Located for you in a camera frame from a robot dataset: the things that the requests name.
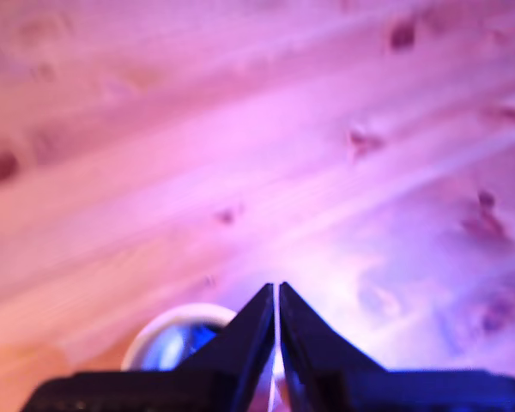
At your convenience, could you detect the blue coffee capsule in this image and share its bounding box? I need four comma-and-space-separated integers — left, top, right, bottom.
184, 324, 221, 351

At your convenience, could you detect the white mug with cartoon print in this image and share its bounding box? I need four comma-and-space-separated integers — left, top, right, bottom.
122, 302, 238, 373

